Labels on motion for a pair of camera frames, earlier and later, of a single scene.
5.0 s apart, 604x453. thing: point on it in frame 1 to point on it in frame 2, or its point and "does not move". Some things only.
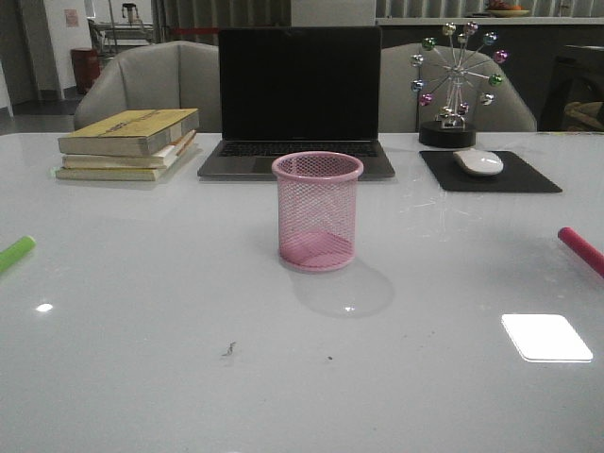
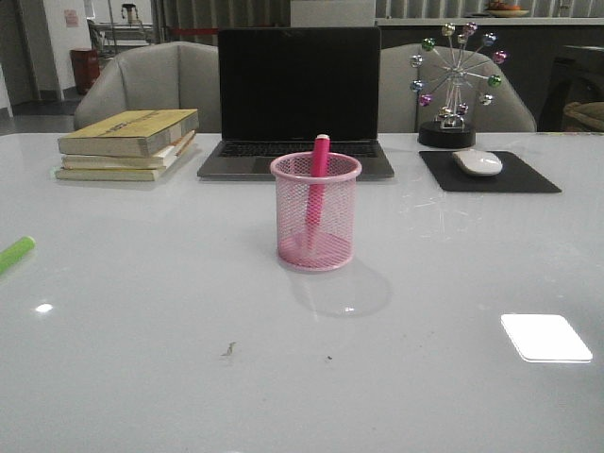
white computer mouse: (479, 161) does not move
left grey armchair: (169, 75) does not move
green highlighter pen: (11, 255) does not move
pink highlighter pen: (591, 255) to (319, 190)
